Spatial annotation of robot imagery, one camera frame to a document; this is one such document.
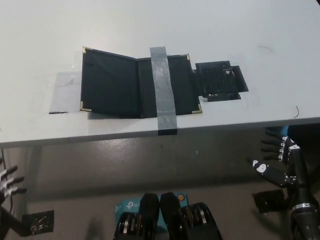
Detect teal tp-link box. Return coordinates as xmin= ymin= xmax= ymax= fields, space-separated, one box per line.
xmin=114 ymin=191 xmax=192 ymax=228

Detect black robot body blocks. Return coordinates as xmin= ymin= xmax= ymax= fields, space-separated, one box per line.
xmin=113 ymin=191 xmax=224 ymax=240

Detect clear tape patch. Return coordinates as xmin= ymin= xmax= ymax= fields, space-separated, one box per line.
xmin=48 ymin=71 xmax=85 ymax=115

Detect black diary with gold corners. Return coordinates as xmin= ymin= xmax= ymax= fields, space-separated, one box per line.
xmin=79 ymin=46 xmax=203 ymax=120

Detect grey duct tape strip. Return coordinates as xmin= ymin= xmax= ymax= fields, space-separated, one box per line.
xmin=149 ymin=45 xmax=180 ymax=137

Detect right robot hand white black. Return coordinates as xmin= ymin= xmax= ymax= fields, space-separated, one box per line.
xmin=246 ymin=127 xmax=314 ymax=207

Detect thin black hanging cable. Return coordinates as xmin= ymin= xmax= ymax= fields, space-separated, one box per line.
xmin=1 ymin=149 xmax=14 ymax=214

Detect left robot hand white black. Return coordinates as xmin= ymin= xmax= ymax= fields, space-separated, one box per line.
xmin=0 ymin=165 xmax=28 ymax=201

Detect black tape patch on desk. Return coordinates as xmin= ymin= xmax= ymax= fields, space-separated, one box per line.
xmin=193 ymin=59 xmax=250 ymax=103

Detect black desk leg base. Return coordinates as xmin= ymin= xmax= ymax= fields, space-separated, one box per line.
xmin=0 ymin=199 xmax=23 ymax=237

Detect black floor tape patch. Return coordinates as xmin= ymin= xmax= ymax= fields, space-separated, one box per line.
xmin=251 ymin=189 xmax=290 ymax=214
xmin=21 ymin=209 xmax=55 ymax=237

